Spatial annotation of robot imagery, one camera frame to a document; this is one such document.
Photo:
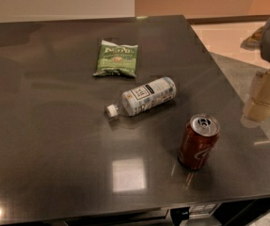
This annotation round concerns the red coke can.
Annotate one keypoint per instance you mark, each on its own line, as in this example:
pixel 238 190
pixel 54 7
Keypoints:
pixel 199 138

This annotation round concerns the clear plastic water bottle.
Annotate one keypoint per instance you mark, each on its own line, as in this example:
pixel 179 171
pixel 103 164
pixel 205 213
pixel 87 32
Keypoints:
pixel 145 97

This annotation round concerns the dark table drawer front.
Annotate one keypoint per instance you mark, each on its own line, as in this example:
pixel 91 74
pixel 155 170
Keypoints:
pixel 241 213

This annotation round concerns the green chip bag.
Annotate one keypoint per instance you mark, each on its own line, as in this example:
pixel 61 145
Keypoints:
pixel 116 60

